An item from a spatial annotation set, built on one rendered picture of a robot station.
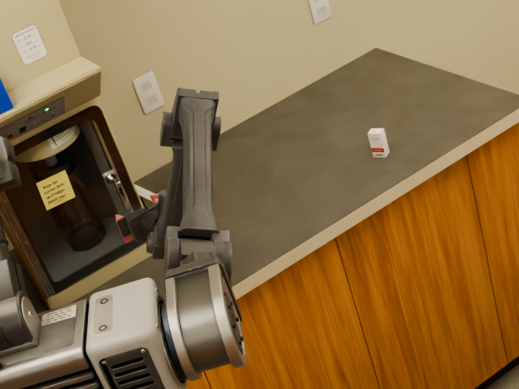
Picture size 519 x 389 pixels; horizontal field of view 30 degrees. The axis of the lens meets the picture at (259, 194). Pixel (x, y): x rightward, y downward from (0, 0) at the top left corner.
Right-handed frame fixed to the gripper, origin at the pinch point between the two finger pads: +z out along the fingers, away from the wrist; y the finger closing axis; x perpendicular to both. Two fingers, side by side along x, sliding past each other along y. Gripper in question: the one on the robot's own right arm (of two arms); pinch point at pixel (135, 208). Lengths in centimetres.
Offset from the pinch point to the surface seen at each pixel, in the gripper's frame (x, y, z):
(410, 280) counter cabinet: 53, -59, -17
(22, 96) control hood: -36.3, 12.7, 4.3
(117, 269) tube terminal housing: 19.2, 7.7, 10.3
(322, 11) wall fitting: 2, -94, 53
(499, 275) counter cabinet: 71, -89, -17
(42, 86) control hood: -36.3, 8.0, 4.1
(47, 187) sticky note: -11.1, 15.3, 9.4
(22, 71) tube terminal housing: -39.0, 9.3, 10.9
